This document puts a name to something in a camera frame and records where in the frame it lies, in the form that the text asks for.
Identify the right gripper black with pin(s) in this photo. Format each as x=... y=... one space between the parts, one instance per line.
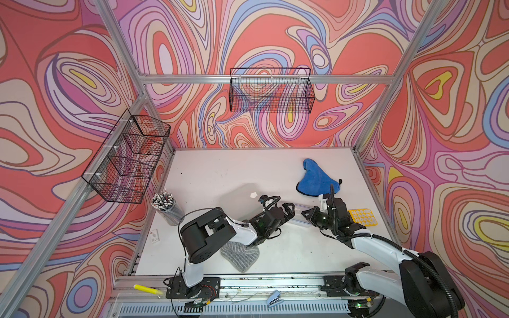
x=314 y=212

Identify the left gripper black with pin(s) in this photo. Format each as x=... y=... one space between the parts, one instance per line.
x=290 y=214

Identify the blue microfiber cloth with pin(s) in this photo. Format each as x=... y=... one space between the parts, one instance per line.
x=316 y=182

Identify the small blue-rimmed lunch box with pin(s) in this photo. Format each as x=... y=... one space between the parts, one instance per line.
x=299 y=219

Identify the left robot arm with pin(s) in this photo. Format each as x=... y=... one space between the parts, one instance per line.
x=203 y=236

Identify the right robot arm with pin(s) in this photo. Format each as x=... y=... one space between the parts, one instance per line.
x=420 y=281

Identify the large clear lunch box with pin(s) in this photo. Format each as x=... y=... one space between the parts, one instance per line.
x=242 y=202

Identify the yellow perforated tray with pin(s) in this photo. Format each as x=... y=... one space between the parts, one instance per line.
x=364 y=217

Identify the grey striped cloth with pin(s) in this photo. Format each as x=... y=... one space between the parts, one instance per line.
x=240 y=256

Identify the cup of pens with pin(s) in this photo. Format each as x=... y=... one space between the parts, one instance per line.
x=167 y=206

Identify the small white card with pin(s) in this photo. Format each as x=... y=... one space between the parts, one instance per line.
x=154 y=236

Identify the yellow highlighter marker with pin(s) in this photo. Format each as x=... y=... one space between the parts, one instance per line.
x=147 y=290

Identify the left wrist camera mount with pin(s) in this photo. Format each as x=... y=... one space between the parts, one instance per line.
x=264 y=200

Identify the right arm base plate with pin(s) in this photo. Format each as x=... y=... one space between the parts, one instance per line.
x=344 y=286

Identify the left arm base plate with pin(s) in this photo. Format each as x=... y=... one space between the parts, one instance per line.
x=207 y=289

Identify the back wall wire basket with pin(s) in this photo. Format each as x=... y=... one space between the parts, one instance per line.
x=271 y=90

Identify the wall wire basket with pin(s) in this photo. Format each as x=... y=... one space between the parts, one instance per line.
x=132 y=151
x=271 y=90

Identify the left wall wire basket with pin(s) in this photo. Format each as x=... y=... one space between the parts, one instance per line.
x=132 y=151

